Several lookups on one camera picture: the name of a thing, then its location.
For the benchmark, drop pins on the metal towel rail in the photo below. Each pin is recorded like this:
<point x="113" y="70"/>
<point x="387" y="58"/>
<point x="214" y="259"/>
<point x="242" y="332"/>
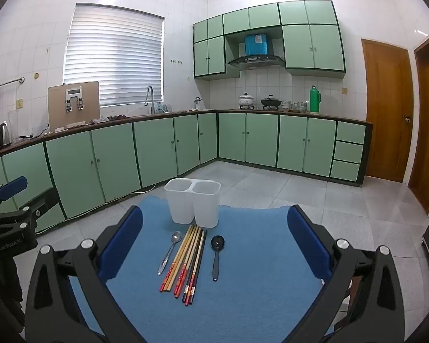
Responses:
<point x="10" y="82"/>

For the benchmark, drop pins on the range hood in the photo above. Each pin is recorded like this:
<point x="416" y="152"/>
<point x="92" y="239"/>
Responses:
<point x="255" y="60"/>

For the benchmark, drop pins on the metal spoon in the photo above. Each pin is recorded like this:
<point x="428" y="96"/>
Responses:
<point x="176" y="237"/>

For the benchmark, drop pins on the blue table mat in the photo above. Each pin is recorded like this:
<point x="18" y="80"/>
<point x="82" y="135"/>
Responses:
<point x="257" y="293"/>

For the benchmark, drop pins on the green wall cabinets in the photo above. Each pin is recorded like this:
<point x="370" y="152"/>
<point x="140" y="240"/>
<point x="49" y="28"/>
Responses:
<point x="307" y="46"/>

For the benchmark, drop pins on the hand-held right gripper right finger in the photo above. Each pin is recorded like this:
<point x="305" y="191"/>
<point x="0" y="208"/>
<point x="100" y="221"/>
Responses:
<point x="307" y="243"/>

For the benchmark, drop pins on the clear plastic container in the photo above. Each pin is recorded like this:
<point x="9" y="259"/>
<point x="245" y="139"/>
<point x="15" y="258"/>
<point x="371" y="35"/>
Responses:
<point x="18" y="128"/>

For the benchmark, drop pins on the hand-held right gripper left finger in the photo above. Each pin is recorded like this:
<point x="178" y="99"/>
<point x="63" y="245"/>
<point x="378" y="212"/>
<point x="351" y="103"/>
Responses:
<point x="123" y="243"/>

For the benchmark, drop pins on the brown wooden door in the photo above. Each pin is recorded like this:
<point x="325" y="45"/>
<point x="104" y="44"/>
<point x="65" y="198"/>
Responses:
<point x="384" y="114"/>
<point x="427" y="125"/>

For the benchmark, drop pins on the white window blind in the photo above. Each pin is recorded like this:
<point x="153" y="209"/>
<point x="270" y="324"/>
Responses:
<point x="110" y="60"/>

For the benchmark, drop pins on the plain bamboo chopstick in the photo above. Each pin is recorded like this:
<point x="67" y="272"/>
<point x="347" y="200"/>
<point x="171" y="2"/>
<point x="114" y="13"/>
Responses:
<point x="180" y="258"/>
<point x="183" y="258"/>

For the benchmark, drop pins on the black spoon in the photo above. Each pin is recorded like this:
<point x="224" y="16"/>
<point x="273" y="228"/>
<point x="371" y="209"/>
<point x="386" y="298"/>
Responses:
<point x="217" y="243"/>

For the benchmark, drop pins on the green thermos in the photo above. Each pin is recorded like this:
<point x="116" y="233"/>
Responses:
<point x="314" y="100"/>

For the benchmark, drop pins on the white two-compartment utensil holder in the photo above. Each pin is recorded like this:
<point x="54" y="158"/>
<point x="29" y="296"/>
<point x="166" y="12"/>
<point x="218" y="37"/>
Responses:
<point x="180" y="203"/>

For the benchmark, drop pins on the green base cabinets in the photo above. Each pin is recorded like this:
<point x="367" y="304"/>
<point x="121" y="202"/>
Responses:
<point x="261" y="139"/>

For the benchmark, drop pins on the silver kettle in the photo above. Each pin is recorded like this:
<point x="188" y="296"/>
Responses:
<point x="246" y="100"/>
<point x="198" y="103"/>

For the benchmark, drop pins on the black red-ended chopstick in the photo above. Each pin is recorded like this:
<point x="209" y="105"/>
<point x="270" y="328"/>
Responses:
<point x="193" y="265"/>
<point x="199" y="267"/>
<point x="196" y="267"/>

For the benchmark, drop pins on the metal kitchen faucet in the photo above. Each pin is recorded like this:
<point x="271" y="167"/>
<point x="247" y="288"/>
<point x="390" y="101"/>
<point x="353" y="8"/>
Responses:
<point x="152" y="104"/>

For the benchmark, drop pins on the dark cloth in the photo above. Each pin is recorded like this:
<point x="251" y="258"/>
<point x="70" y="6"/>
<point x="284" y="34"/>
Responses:
<point x="109" y="118"/>

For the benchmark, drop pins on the electric kettle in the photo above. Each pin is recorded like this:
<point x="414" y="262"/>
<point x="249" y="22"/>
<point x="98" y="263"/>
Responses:
<point x="4" y="135"/>

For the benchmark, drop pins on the red patterned wooden chopstick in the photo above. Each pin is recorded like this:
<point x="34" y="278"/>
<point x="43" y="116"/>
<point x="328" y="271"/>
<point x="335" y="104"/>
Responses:
<point x="188" y="261"/>
<point x="176" y="258"/>

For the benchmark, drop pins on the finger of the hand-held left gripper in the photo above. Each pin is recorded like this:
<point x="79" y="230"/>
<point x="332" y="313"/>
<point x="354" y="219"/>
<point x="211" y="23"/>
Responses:
<point x="43" y="203"/>
<point x="12" y="187"/>

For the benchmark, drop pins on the glass jar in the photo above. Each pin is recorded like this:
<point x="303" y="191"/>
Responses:
<point x="295" y="107"/>
<point x="286" y="106"/>
<point x="302" y="107"/>

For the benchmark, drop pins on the black wok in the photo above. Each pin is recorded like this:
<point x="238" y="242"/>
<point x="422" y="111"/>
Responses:
<point x="270" y="102"/>

